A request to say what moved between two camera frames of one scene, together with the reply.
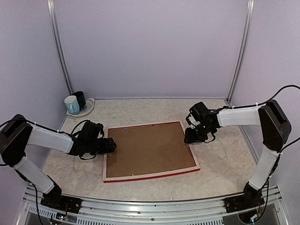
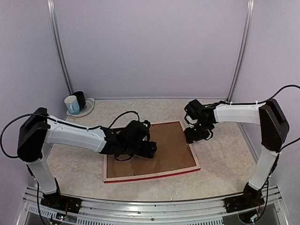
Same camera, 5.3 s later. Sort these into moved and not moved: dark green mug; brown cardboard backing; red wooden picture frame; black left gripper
Moved: black left gripper
Not moved: dark green mug; brown cardboard backing; red wooden picture frame
